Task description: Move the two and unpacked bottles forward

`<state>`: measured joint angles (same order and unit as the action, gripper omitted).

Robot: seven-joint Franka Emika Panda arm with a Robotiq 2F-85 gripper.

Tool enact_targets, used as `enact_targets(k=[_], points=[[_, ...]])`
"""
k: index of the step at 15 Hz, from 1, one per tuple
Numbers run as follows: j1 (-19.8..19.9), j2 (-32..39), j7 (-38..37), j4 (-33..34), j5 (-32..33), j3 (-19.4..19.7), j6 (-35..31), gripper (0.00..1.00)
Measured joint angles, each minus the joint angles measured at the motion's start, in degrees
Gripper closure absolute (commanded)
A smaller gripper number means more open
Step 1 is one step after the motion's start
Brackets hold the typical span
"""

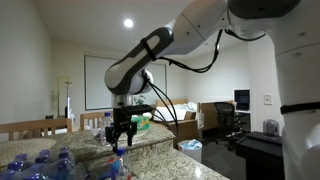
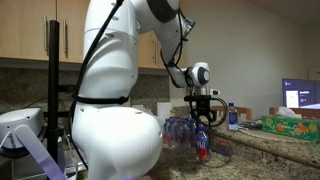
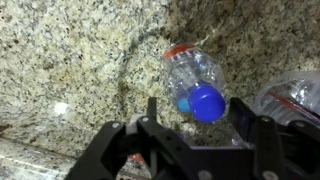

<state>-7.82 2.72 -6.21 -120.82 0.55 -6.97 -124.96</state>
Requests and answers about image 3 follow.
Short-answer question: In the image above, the clear water bottle blue cap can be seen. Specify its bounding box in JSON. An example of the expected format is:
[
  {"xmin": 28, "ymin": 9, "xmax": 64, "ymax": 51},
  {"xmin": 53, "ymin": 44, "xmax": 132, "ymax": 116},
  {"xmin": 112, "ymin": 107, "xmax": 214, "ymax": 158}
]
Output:
[{"xmin": 163, "ymin": 43, "xmax": 227, "ymax": 124}]

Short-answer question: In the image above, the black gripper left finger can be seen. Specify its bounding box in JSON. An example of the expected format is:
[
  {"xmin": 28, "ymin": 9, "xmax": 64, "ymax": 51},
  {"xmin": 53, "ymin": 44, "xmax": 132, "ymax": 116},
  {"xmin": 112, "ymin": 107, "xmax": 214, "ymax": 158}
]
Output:
[{"xmin": 64, "ymin": 96, "xmax": 201, "ymax": 180}]

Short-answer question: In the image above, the clear packaging red blue print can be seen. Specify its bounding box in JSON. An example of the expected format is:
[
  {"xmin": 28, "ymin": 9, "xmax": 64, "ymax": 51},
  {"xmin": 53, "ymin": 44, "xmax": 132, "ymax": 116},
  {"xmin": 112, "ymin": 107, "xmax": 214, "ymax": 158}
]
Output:
[{"xmin": 251, "ymin": 70, "xmax": 320, "ymax": 128}]

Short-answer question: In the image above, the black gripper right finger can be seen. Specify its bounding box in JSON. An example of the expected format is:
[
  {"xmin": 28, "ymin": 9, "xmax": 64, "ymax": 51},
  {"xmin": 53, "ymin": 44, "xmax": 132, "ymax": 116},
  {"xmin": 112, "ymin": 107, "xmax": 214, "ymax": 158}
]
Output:
[{"xmin": 229, "ymin": 97, "xmax": 320, "ymax": 180}]

